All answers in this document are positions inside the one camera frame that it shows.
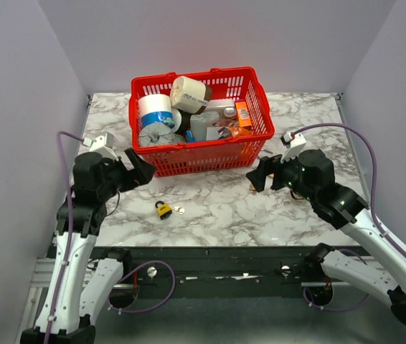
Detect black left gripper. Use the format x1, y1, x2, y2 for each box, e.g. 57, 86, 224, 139
98, 148, 157, 201

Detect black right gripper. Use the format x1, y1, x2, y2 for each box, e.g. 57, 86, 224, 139
245, 145, 317, 203

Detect yellow padlock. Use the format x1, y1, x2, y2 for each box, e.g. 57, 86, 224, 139
155, 201, 173, 220

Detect small silver keys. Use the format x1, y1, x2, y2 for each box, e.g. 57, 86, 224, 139
172, 206, 185, 215

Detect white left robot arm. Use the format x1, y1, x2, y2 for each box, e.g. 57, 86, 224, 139
20, 148, 156, 343

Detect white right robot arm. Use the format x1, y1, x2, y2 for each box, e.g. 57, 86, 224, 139
246, 150, 406, 326

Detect grey wrapped roll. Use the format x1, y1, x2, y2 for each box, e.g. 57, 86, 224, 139
138, 123, 184, 148

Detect cream soap pump bottle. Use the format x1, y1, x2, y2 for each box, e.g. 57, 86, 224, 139
290, 190, 305, 202

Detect orange snack packet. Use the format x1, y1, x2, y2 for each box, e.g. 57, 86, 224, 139
212, 119, 252, 139

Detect orange box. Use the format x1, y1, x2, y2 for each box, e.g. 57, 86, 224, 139
235, 100, 252, 130

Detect blue flat box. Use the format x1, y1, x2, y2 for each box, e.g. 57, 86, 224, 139
186, 130, 195, 143

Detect white blue paper roll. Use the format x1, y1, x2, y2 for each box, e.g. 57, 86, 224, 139
138, 93, 181, 132

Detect jar with metal lid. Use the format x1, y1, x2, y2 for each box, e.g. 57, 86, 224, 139
223, 107, 237, 119

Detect white marbled container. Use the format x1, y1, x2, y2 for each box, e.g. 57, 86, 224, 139
190, 111, 220, 142

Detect beige paper roll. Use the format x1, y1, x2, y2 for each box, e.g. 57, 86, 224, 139
169, 76, 212, 114

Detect red plastic shopping basket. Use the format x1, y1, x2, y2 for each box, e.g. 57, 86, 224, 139
128, 67, 275, 177

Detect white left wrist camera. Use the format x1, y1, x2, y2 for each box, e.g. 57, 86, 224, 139
82, 133, 119, 161

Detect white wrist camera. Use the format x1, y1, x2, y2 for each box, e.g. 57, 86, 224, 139
280, 132, 306, 163
82, 133, 119, 161

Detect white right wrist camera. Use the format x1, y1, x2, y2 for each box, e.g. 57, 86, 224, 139
280, 132, 306, 163

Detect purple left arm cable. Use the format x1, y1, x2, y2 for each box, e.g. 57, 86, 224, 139
43, 130, 85, 344

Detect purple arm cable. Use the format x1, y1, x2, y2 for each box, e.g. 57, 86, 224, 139
291, 123, 406, 279
43, 130, 85, 344

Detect black mounting base rail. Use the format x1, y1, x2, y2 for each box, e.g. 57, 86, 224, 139
112, 247, 328, 300

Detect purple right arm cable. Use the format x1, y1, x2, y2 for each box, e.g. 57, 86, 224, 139
291, 123, 406, 279

